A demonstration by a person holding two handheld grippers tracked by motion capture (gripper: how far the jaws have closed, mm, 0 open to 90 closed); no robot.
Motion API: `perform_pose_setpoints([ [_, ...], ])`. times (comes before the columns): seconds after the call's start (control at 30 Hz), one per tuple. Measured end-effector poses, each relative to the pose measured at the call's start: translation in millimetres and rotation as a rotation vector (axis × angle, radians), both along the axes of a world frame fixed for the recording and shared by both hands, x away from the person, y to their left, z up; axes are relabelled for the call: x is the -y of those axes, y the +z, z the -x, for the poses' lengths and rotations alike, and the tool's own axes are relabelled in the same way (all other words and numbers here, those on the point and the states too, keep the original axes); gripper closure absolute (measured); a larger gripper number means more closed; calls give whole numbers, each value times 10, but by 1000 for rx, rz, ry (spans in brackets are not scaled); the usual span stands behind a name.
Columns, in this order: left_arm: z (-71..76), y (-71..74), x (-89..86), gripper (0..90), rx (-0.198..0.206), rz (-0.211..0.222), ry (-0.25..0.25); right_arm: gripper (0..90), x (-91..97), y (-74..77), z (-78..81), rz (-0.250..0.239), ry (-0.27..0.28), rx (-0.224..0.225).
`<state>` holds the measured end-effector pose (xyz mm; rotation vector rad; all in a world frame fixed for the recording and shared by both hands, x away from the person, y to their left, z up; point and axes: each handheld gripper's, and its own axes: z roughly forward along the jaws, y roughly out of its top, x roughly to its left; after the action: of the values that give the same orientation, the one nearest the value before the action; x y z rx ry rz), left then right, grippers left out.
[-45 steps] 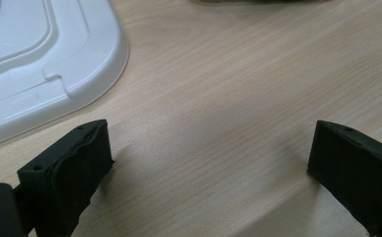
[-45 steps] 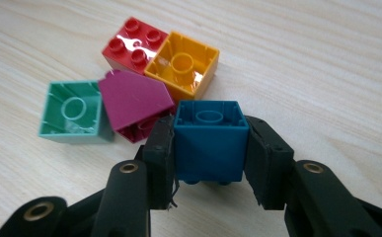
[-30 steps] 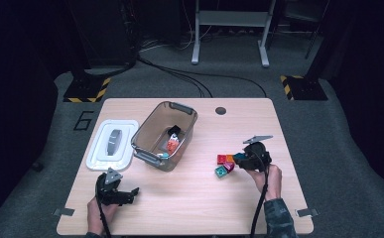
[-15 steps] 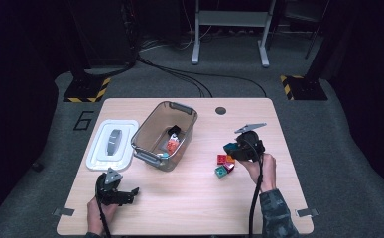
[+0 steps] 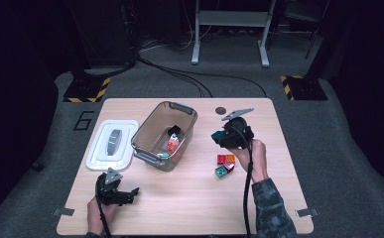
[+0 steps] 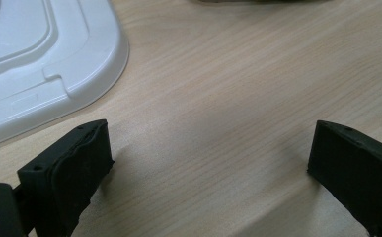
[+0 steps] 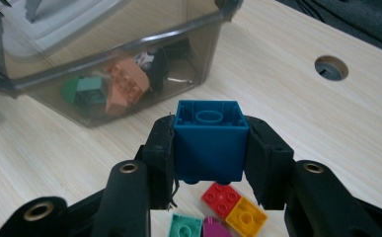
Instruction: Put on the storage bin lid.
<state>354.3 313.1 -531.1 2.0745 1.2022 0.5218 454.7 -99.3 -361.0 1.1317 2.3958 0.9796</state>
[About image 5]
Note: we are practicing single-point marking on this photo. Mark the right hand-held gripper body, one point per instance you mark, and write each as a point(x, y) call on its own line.
point(239, 135)

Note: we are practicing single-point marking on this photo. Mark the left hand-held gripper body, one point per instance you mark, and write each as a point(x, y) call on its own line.
point(108, 195)

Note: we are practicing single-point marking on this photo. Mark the dark teal building block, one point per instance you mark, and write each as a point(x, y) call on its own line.
point(218, 134)

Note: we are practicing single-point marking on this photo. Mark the yellow-orange building block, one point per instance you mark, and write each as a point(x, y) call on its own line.
point(230, 158)

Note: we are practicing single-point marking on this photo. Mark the light teal building block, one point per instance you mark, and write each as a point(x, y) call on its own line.
point(164, 154)

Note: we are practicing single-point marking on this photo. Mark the long salmon building block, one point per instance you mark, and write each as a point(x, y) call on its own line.
point(172, 146)

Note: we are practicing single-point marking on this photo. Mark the transparent grey storage bin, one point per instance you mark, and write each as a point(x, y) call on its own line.
point(153, 132)

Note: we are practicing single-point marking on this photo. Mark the person's left hand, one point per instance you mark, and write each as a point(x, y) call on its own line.
point(97, 214)

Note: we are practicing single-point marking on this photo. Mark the person's right hand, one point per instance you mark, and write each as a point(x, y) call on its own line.
point(258, 160)

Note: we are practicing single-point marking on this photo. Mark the red building block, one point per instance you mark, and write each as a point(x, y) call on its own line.
point(221, 159)

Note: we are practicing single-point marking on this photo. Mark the magenta building block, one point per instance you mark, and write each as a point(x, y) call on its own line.
point(229, 166)

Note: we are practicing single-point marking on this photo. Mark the teal-green building block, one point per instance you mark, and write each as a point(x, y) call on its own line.
point(221, 171)

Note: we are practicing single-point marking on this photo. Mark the grey tape strip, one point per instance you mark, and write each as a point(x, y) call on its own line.
point(307, 212)
point(64, 212)

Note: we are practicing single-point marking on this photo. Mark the small black floor object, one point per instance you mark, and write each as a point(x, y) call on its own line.
point(36, 166)

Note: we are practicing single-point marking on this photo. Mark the black equipment rack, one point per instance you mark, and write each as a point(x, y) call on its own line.
point(106, 33)

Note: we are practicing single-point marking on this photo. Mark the black base plate striped edge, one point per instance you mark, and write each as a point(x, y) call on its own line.
point(85, 90)
point(307, 88)

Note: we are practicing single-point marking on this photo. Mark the white metal stand frame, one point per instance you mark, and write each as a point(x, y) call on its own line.
point(232, 18)

